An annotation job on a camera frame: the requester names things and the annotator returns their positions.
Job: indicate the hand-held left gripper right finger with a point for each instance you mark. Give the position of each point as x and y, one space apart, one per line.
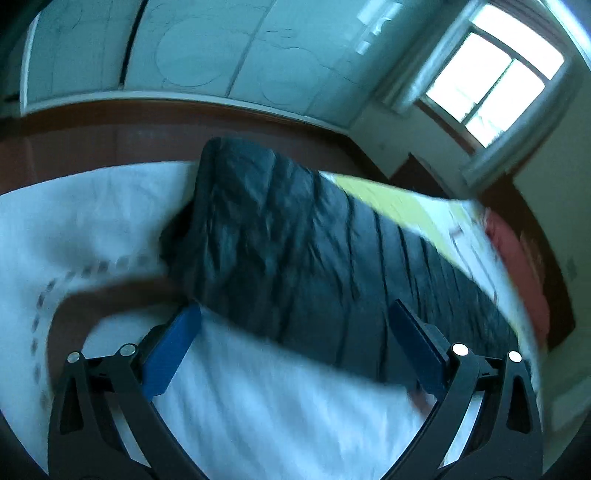
415 351

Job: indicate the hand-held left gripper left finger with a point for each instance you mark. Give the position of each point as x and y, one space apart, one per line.
171 350

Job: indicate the black puffer jacket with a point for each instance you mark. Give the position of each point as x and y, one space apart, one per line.
286 240

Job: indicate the red pillow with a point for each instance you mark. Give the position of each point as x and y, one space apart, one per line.
512 258

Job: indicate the white printed bed sheet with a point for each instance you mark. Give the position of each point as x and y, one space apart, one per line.
115 221

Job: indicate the dark brown headboard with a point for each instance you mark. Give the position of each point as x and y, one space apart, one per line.
549 258

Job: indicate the white framed window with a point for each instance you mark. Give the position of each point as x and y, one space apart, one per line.
489 78

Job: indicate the white wardrobe doors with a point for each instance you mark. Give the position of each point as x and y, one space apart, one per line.
207 46

